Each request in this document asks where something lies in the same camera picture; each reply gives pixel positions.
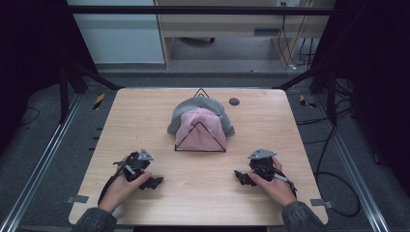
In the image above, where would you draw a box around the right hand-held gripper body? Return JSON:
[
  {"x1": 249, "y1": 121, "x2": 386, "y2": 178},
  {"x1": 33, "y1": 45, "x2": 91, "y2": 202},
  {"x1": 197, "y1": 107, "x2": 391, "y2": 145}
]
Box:
[{"x1": 247, "y1": 147, "x2": 292, "y2": 187}]

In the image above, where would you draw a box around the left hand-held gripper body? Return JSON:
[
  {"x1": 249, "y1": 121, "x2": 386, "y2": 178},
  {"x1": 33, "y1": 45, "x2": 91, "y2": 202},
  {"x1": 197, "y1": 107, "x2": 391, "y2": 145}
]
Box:
[{"x1": 113, "y1": 147, "x2": 156, "y2": 184}]

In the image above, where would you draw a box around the black wire rack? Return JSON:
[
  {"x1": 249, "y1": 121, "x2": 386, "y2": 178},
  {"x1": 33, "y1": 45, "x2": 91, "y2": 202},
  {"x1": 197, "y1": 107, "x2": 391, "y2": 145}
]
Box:
[{"x1": 173, "y1": 87, "x2": 227, "y2": 154}]

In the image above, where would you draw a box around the pink beanie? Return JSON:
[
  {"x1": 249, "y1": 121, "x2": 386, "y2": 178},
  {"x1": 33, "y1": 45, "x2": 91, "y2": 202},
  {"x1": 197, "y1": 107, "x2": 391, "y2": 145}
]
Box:
[{"x1": 173, "y1": 107, "x2": 228, "y2": 153}]

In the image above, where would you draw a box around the grey beanie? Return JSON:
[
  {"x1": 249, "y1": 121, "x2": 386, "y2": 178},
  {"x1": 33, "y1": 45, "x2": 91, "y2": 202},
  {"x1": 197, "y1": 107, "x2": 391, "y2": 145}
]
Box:
[{"x1": 166, "y1": 96, "x2": 236, "y2": 138}]

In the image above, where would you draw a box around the person's left hand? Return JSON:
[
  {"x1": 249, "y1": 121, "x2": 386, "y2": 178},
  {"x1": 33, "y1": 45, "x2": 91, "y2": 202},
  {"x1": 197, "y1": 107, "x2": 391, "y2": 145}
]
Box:
[{"x1": 98, "y1": 156, "x2": 153, "y2": 215}]

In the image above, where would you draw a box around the person's right hand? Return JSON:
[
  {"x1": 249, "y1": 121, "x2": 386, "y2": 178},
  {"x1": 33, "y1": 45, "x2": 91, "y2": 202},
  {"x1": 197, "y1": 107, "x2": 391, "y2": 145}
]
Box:
[{"x1": 248, "y1": 156, "x2": 298, "y2": 209}]

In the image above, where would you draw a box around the grey tape piece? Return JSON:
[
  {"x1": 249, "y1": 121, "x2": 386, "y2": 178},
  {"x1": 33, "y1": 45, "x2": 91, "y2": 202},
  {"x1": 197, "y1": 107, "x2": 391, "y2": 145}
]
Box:
[
  {"x1": 309, "y1": 198, "x2": 335, "y2": 210},
  {"x1": 65, "y1": 194, "x2": 90, "y2": 205}
]

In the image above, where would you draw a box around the black metal stand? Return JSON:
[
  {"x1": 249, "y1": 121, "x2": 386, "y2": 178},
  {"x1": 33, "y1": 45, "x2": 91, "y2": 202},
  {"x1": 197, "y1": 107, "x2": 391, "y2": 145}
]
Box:
[
  {"x1": 273, "y1": 62, "x2": 338, "y2": 126},
  {"x1": 58, "y1": 61, "x2": 123, "y2": 125}
]

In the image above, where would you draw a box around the white cabinet panel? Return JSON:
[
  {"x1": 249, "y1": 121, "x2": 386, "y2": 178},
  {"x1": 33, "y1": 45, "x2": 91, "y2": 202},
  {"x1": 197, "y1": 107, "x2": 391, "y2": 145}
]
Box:
[{"x1": 65, "y1": 0, "x2": 166, "y2": 65}]

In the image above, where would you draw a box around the black curtain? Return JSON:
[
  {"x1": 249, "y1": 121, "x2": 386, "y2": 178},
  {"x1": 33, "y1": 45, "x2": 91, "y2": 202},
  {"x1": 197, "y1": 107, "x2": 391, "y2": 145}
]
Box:
[
  {"x1": 310, "y1": 0, "x2": 410, "y2": 197},
  {"x1": 0, "y1": 0, "x2": 98, "y2": 156}
]

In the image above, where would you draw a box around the right hand-held gripper cable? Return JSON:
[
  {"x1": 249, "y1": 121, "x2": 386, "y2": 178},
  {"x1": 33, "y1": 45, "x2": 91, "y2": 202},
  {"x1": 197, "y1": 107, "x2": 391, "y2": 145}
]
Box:
[{"x1": 273, "y1": 167, "x2": 299, "y2": 198}]

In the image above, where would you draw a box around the hand-held gripper cable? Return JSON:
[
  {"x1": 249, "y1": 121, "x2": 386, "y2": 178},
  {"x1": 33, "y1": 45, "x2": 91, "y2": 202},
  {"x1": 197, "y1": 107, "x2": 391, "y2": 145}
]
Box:
[
  {"x1": 97, "y1": 162, "x2": 130, "y2": 206},
  {"x1": 273, "y1": 167, "x2": 299, "y2": 198}
]

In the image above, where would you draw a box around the left hand-held gripper cable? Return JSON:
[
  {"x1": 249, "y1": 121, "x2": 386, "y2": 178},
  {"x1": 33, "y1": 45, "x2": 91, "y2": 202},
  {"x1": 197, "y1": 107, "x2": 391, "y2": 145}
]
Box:
[{"x1": 97, "y1": 162, "x2": 130, "y2": 206}]

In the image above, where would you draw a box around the yellow-handled tool right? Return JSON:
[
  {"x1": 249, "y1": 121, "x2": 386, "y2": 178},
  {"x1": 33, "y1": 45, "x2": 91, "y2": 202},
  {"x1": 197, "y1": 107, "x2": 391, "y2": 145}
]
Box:
[{"x1": 299, "y1": 94, "x2": 317, "y2": 109}]

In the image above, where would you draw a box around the black floor cable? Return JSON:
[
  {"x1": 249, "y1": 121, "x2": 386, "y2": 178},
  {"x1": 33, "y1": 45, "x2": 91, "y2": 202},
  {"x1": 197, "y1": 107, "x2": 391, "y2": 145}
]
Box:
[{"x1": 295, "y1": 105, "x2": 363, "y2": 218}]

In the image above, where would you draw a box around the aluminium floor rail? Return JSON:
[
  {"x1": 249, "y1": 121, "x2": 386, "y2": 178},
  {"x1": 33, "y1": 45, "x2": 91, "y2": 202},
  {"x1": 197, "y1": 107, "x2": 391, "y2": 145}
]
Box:
[
  {"x1": 0, "y1": 94, "x2": 84, "y2": 232},
  {"x1": 313, "y1": 95, "x2": 392, "y2": 232}
]

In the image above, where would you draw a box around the yellow cable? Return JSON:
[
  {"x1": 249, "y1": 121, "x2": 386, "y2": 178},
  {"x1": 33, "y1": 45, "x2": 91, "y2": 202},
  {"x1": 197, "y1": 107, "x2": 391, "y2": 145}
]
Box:
[{"x1": 278, "y1": 14, "x2": 311, "y2": 70}]

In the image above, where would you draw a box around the bundle of black hanging cables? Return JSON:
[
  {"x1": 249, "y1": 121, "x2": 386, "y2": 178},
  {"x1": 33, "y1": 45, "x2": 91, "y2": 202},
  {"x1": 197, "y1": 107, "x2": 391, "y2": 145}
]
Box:
[{"x1": 299, "y1": 38, "x2": 316, "y2": 70}]

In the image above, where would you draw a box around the black horizontal frame bar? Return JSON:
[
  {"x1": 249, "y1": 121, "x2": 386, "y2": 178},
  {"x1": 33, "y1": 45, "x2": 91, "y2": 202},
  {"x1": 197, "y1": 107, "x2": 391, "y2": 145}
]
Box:
[{"x1": 65, "y1": 5, "x2": 335, "y2": 15}]

